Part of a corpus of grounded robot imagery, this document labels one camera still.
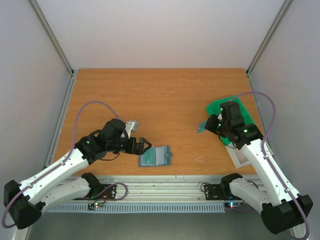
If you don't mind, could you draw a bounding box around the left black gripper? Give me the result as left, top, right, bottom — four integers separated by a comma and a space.
108, 137, 152, 156

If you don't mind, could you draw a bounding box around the teal card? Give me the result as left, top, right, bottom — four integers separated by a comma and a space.
197, 121, 207, 134

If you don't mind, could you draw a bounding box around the blue card holder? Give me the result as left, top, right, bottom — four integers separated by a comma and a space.
138, 145, 173, 167

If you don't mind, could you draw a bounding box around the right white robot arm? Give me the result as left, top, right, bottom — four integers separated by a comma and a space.
204, 100, 313, 235

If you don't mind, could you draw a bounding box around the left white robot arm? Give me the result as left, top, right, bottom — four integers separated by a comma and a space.
1, 118, 152, 230

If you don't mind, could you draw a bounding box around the green bin far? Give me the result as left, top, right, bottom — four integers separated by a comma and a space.
206, 96, 250, 116

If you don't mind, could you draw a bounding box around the white tray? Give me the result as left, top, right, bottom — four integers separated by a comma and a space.
225, 145, 251, 169

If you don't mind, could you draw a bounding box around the left circuit board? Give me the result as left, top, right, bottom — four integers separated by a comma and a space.
87, 202, 104, 211

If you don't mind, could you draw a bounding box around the circuit board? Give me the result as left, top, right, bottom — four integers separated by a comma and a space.
87, 202, 104, 211
224, 201, 243, 209

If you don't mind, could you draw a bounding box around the right circuit board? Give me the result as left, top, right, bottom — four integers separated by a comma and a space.
224, 201, 243, 209

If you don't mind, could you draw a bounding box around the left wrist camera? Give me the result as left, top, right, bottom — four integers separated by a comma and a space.
125, 120, 139, 138

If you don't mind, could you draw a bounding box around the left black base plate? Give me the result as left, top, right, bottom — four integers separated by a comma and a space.
75, 184, 117, 201

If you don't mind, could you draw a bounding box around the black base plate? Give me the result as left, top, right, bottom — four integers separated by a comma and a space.
75, 184, 117, 201
203, 184, 242, 201

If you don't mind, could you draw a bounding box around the grey slotted cable duct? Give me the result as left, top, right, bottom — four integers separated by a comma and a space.
49, 202, 225, 214

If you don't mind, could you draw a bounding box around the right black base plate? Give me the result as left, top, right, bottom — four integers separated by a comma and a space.
203, 184, 242, 201

